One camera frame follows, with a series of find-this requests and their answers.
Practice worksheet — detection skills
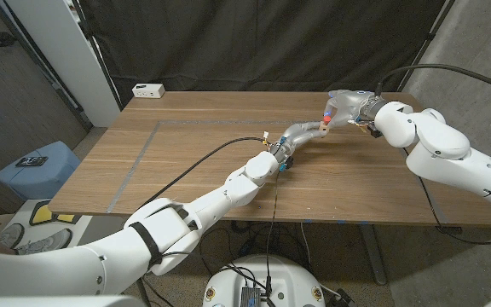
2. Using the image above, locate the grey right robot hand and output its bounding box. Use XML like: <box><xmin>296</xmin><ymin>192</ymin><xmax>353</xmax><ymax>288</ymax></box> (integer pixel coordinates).
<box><xmin>322</xmin><ymin>89</ymin><xmax>388</xmax><ymax>131</ymax></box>

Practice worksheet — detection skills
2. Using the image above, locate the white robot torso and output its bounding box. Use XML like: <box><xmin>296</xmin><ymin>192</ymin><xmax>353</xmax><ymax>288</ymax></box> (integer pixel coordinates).
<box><xmin>202</xmin><ymin>254</ymin><xmax>326</xmax><ymax>307</ymax></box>

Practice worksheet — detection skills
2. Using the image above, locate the grey table leg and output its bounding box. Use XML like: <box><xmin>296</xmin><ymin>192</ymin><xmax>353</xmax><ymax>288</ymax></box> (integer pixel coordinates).
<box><xmin>358</xmin><ymin>223</ymin><xmax>388</xmax><ymax>286</ymax></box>

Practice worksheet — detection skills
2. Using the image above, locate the black door handle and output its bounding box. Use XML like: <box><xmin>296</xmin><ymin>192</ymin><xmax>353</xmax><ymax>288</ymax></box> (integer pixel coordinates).
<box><xmin>0</xmin><ymin>32</ymin><xmax>19</xmax><ymax>48</ymax></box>

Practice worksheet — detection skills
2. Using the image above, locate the thin black left wrist wire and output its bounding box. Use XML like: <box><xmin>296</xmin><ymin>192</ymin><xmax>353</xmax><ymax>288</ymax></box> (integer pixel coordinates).
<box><xmin>264</xmin><ymin>170</ymin><xmax>281</xmax><ymax>295</ymax></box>

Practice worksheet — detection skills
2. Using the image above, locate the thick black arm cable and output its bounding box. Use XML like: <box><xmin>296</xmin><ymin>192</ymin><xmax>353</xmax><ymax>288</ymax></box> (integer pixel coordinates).
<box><xmin>136</xmin><ymin>136</ymin><xmax>269</xmax><ymax>212</ymax></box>
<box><xmin>373</xmin><ymin>63</ymin><xmax>491</xmax><ymax>98</ymax></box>

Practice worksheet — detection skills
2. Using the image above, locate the blue plastic stool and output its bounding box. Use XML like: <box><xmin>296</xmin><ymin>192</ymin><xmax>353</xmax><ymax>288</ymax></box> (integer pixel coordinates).
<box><xmin>0</xmin><ymin>141</ymin><xmax>82</xmax><ymax>201</ymax></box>

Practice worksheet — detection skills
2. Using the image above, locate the white board yellow black marking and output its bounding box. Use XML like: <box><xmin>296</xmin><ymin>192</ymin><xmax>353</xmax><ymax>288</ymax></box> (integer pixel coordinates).
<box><xmin>17</xmin><ymin>198</ymin><xmax>95</xmax><ymax>234</ymax></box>

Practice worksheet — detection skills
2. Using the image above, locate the black plug beside torso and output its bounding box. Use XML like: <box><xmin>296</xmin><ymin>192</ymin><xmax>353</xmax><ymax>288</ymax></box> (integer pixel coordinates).
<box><xmin>333</xmin><ymin>288</ymin><xmax>355</xmax><ymax>307</ymax></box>

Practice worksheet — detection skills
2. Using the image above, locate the black metal rail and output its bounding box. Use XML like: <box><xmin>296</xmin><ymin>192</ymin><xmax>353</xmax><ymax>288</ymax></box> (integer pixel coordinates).
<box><xmin>0</xmin><ymin>0</ymin><xmax>93</xmax><ymax>131</ymax></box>

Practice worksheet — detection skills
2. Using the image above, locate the black backdrop curtain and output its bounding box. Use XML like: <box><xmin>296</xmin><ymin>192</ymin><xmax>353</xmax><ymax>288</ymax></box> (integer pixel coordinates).
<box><xmin>74</xmin><ymin>0</ymin><xmax>458</xmax><ymax>108</ymax></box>

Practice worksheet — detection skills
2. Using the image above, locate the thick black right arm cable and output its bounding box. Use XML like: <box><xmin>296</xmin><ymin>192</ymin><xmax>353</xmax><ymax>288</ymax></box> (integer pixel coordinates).
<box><xmin>373</xmin><ymin>63</ymin><xmax>491</xmax><ymax>98</ymax></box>

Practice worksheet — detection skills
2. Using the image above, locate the black backdrop stand pole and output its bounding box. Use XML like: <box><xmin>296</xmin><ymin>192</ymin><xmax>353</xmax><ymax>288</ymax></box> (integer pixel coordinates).
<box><xmin>71</xmin><ymin>0</ymin><xmax>124</xmax><ymax>111</ymax></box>
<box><xmin>397</xmin><ymin>0</ymin><xmax>458</xmax><ymax>93</ymax></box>

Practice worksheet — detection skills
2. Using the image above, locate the thin black wrist wire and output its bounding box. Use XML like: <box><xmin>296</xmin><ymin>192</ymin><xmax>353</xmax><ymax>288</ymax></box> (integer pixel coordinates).
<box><xmin>264</xmin><ymin>170</ymin><xmax>281</xmax><ymax>295</ymax></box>
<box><xmin>402</xmin><ymin>147</ymin><xmax>491</xmax><ymax>246</ymax></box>

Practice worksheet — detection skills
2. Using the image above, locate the white floor cable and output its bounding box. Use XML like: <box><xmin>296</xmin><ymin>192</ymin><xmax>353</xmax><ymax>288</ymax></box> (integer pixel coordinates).
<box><xmin>299</xmin><ymin>222</ymin><xmax>313</xmax><ymax>268</ymax></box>

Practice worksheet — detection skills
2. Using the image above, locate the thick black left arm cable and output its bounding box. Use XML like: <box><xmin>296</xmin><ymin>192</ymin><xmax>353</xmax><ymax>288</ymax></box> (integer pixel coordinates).
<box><xmin>136</xmin><ymin>136</ymin><xmax>269</xmax><ymax>212</ymax></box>

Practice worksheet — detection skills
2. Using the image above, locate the black floor cable tangle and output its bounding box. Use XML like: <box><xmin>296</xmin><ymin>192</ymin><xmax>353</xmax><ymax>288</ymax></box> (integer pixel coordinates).
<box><xmin>198</xmin><ymin>220</ymin><xmax>310</xmax><ymax>274</ymax></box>

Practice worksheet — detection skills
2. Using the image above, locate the white power strip box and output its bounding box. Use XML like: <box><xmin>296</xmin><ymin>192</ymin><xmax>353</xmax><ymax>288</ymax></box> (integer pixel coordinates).
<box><xmin>131</xmin><ymin>83</ymin><xmax>166</xmax><ymax>99</ymax></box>

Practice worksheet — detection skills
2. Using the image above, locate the white wall panel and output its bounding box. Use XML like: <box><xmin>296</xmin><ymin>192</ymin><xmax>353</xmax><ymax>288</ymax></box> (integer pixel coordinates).
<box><xmin>4</xmin><ymin>0</ymin><xmax>121</xmax><ymax>128</ymax></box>

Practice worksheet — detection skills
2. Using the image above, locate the thin black right wrist wire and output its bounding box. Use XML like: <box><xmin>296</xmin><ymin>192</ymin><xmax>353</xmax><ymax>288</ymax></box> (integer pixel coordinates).
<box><xmin>402</xmin><ymin>147</ymin><xmax>491</xmax><ymax>246</ymax></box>

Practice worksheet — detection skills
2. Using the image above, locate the black smartphone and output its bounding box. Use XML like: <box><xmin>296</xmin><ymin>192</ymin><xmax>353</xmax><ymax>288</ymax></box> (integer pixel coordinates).
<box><xmin>15</xmin><ymin>155</ymin><xmax>49</xmax><ymax>168</ymax></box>

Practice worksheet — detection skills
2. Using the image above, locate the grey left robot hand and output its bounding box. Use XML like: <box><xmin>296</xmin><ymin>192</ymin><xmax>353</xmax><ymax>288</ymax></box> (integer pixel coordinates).
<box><xmin>269</xmin><ymin>121</ymin><xmax>328</xmax><ymax>170</ymax></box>

